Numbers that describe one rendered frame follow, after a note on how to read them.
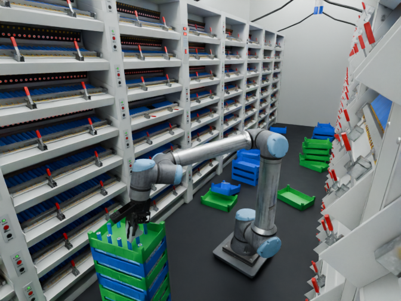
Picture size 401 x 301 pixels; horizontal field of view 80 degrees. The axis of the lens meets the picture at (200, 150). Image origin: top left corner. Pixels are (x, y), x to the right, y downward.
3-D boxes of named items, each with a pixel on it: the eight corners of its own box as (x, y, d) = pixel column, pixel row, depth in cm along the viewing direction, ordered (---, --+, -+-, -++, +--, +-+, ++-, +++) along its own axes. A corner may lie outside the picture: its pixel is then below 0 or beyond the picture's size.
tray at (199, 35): (219, 44, 238) (224, 29, 231) (186, 40, 189) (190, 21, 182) (203, 38, 244) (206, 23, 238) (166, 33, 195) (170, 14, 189)
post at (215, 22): (222, 172, 296) (225, 12, 234) (219, 175, 288) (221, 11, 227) (208, 168, 305) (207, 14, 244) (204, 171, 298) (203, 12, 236)
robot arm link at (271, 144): (263, 239, 157) (274, 128, 134) (281, 257, 142) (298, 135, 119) (243, 245, 151) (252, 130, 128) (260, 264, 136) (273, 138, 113)
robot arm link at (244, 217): (247, 226, 172) (250, 204, 167) (262, 240, 157) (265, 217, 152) (230, 230, 166) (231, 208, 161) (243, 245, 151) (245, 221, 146)
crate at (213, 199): (237, 202, 233) (237, 194, 230) (228, 212, 217) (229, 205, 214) (210, 194, 247) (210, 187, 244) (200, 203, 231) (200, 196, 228)
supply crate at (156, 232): (166, 234, 120) (164, 221, 118) (142, 264, 103) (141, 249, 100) (118, 221, 131) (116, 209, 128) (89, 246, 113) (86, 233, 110)
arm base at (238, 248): (263, 246, 165) (264, 235, 162) (247, 260, 152) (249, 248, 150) (240, 234, 178) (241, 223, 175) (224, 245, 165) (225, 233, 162)
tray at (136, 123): (182, 113, 201) (185, 103, 196) (129, 131, 152) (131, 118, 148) (164, 104, 208) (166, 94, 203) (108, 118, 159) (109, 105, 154)
